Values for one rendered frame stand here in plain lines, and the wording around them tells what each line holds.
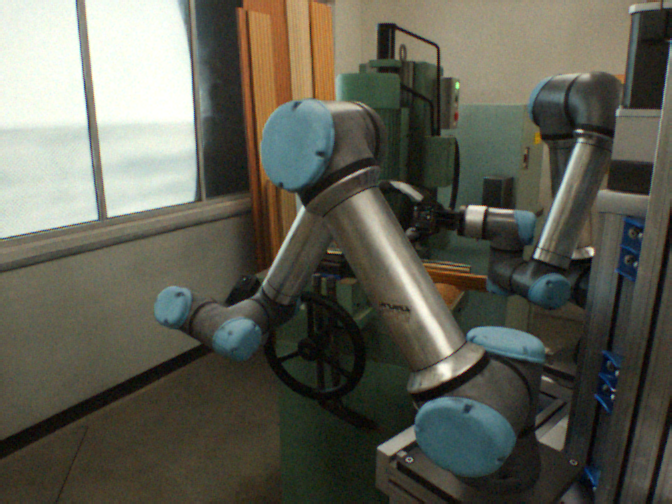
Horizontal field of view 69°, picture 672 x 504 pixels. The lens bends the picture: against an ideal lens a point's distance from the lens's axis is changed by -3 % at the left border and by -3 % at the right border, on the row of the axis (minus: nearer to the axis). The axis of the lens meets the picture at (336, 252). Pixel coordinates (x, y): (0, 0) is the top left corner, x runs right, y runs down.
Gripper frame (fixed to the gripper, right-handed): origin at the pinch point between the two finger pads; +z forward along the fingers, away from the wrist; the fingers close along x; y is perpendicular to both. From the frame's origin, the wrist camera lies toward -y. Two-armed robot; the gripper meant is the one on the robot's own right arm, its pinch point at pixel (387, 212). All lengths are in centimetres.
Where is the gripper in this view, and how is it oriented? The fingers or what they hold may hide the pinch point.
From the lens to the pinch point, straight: 126.6
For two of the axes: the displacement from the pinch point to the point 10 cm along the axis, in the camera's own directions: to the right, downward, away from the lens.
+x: -0.8, 9.9, 1.3
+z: -9.0, -1.3, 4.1
